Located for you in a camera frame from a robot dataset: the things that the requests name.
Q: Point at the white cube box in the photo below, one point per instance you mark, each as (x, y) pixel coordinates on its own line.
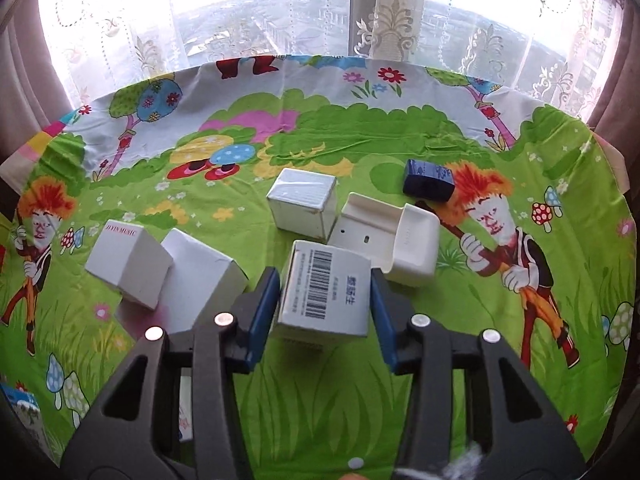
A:
(130, 260)

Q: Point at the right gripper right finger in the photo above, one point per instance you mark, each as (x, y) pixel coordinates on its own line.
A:
(512, 428)

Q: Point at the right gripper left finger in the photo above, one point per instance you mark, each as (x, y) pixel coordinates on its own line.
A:
(169, 411)

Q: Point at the dark blue small box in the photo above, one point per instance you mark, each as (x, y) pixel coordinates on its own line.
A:
(428, 181)

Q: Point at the right brown curtain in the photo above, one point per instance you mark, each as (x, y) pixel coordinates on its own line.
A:
(615, 117)

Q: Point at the white barcode label box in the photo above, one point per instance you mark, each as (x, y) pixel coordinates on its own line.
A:
(325, 296)

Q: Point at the white tall box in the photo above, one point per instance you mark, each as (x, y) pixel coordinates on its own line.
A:
(304, 202)

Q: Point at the white plastic case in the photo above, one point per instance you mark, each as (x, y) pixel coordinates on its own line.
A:
(402, 242)

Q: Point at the colourful cartoon print cloth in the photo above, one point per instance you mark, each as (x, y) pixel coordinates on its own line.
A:
(249, 155)

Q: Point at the left brown curtain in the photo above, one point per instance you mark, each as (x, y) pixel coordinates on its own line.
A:
(32, 95)

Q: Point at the white lid box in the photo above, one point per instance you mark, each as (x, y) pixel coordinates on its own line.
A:
(200, 283)

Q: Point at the operator thumb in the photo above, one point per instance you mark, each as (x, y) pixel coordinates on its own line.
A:
(353, 477)

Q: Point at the brown curtain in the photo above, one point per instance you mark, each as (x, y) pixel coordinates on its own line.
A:
(615, 117)
(32, 95)

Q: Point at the white lace curtain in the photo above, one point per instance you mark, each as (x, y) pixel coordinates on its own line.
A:
(558, 51)

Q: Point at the white box with blue print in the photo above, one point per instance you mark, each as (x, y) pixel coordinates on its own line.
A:
(25, 406)

